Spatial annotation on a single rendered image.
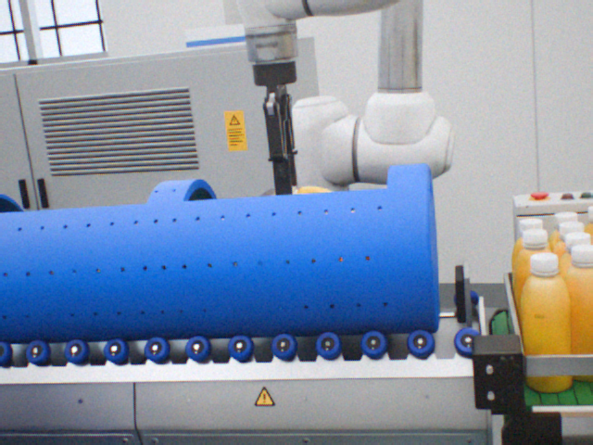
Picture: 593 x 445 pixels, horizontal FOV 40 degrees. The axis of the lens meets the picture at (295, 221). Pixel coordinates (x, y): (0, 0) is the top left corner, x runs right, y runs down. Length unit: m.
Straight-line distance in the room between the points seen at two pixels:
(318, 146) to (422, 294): 0.67
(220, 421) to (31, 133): 2.17
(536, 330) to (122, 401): 0.70
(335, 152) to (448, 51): 2.23
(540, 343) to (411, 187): 0.30
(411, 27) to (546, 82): 2.21
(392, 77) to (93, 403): 0.93
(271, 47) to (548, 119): 2.74
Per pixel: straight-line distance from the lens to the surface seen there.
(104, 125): 3.18
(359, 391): 1.35
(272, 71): 1.38
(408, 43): 1.81
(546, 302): 1.25
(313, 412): 1.37
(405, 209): 1.26
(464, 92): 4.01
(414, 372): 1.33
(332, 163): 1.83
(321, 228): 1.26
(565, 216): 1.49
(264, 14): 1.37
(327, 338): 1.34
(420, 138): 1.80
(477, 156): 4.04
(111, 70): 3.15
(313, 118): 1.84
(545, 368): 1.23
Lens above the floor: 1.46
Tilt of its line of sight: 13 degrees down
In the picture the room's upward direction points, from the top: 6 degrees counter-clockwise
